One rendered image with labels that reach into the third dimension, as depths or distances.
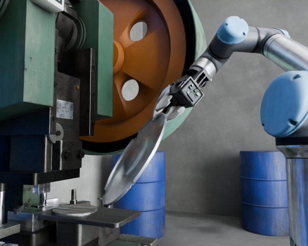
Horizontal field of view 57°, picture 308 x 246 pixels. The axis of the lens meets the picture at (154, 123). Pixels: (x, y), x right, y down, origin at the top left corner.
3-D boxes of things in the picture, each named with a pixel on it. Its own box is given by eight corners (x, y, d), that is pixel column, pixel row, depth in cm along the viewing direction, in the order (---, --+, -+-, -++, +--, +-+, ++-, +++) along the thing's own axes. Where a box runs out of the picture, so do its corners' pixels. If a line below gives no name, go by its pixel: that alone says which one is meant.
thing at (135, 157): (171, 140, 61) (168, 137, 61) (97, 228, 69) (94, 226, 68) (164, 102, 88) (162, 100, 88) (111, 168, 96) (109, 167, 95)
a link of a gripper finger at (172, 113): (164, 123, 77) (182, 99, 80) (153, 124, 82) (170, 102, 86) (171, 131, 78) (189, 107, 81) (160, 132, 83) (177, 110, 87)
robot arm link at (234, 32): (258, 15, 81) (239, 40, 91) (221, 12, 79) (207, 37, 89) (263, 38, 78) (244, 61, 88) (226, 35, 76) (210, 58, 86)
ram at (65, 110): (91, 168, 87) (92, 73, 89) (57, 173, 73) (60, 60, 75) (46, 167, 93) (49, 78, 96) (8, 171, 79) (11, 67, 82)
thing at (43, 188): (52, 191, 86) (53, 179, 86) (40, 194, 81) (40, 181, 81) (44, 191, 87) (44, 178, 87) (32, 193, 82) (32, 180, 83)
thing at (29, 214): (69, 217, 89) (69, 202, 89) (32, 231, 75) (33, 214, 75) (46, 215, 92) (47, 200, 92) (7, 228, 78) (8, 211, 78)
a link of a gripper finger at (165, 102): (155, 111, 76) (175, 90, 80) (144, 113, 81) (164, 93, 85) (161, 120, 77) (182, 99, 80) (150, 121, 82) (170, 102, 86)
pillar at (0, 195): (5, 227, 79) (7, 176, 80) (-2, 229, 77) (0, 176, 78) (-1, 226, 80) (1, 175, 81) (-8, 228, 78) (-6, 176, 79)
